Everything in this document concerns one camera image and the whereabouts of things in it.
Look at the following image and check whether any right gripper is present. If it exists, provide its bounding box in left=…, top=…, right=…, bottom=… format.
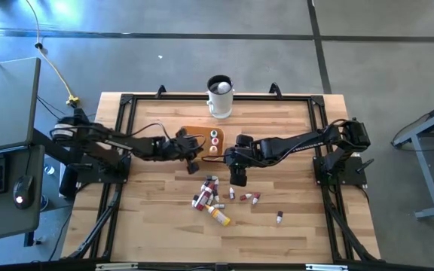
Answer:
left=222, top=133, right=258, bottom=188

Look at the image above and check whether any black computer mouse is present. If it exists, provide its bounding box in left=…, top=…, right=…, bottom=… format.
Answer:
left=12, top=175, right=35, bottom=211

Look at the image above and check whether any white cylindrical container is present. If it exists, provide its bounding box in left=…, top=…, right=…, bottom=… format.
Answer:
left=206, top=74, right=236, bottom=120

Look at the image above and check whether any silver metal bracket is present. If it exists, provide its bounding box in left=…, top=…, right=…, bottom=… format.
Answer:
left=95, top=263, right=139, bottom=271
left=305, top=263, right=349, bottom=271

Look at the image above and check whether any grey desk top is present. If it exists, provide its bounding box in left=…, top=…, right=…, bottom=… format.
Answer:
left=0, top=56, right=41, bottom=154

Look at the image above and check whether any yellow power cable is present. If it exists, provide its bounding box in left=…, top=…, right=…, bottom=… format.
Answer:
left=23, top=0, right=81, bottom=108

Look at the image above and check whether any red food coloring bottle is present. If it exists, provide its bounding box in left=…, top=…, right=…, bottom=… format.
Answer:
left=195, top=183, right=215, bottom=212

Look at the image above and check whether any orange plastic bin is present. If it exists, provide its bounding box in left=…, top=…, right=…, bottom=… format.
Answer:
left=181, top=125, right=227, bottom=160

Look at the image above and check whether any grey metal table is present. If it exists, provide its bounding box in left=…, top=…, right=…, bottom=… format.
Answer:
left=391, top=93, right=434, bottom=221

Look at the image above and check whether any black aluminium table frame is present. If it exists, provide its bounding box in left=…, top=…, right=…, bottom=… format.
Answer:
left=61, top=82, right=382, bottom=264

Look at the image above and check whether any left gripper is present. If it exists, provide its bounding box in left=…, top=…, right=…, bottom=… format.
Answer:
left=164, top=126, right=205, bottom=175

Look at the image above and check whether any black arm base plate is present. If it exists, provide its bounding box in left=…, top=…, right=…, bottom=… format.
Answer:
left=76, top=153, right=132, bottom=185
left=313, top=155, right=375, bottom=187

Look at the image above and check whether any black box under table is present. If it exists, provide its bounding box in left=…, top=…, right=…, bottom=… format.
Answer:
left=59, top=165, right=81, bottom=200

